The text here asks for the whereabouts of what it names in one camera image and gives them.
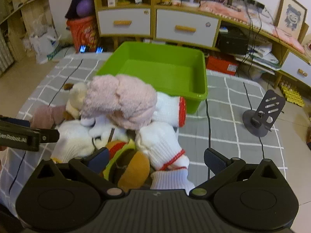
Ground pink fluffy plush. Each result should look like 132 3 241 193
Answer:
80 74 157 130

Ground white plastic bag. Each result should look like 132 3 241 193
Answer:
29 25 61 65

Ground white rabbit plush toy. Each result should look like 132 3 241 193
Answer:
52 116 129 163

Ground yellow egg cartons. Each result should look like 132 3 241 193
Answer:
279 80 305 107

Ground grey phone stand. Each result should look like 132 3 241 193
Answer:
242 89 286 137

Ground orange box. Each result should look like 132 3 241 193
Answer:
206 55 240 76

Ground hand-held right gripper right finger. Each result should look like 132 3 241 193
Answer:
189 148 280 198

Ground black printer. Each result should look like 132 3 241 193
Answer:
216 27 249 55

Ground dark purple cloth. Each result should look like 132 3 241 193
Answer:
65 0 94 20

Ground red printed bucket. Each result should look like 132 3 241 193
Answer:
66 16 100 52

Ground green plastic bin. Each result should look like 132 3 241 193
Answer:
96 41 209 114

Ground grey corrugated roll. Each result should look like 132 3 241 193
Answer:
0 33 15 77

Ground stack of papers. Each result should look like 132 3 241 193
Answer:
236 41 280 72

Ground burger plush toy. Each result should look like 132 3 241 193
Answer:
102 139 150 192

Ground white glove red cuff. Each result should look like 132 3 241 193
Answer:
151 169 195 190
135 123 190 170
155 93 187 128

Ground pink cloth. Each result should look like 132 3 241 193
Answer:
199 0 305 54

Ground framed cartoon drawing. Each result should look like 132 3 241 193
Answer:
274 0 308 39

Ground grey checked tablecloth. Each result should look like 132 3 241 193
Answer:
0 52 288 221

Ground thin black cable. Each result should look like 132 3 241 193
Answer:
8 59 83 195

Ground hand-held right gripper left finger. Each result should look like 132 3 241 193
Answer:
36 148 125 198

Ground purple ball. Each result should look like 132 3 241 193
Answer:
76 0 94 17

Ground wooden cabinet white drawers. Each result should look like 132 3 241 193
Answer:
92 0 311 88

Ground mauve cloth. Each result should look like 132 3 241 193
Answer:
31 105 70 129

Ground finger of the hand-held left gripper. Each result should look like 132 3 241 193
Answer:
0 116 60 143

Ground light wooden shelf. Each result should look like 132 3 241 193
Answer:
0 0 56 73

